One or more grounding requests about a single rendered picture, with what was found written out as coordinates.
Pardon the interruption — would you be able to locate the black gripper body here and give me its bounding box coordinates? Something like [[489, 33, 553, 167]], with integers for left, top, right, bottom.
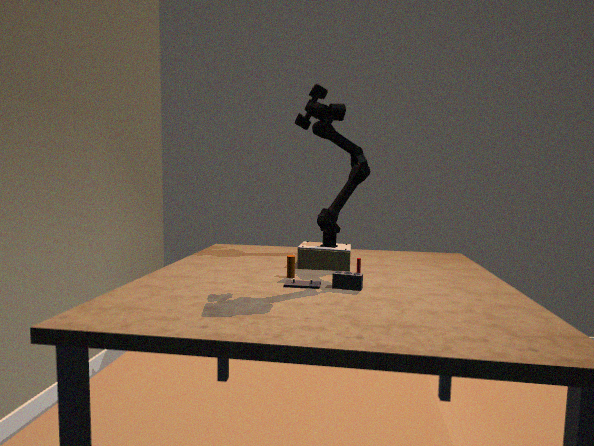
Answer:
[[295, 84, 328, 130]]

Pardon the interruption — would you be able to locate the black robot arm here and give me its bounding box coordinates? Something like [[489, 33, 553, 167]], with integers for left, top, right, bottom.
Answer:
[[311, 103, 370, 248]]

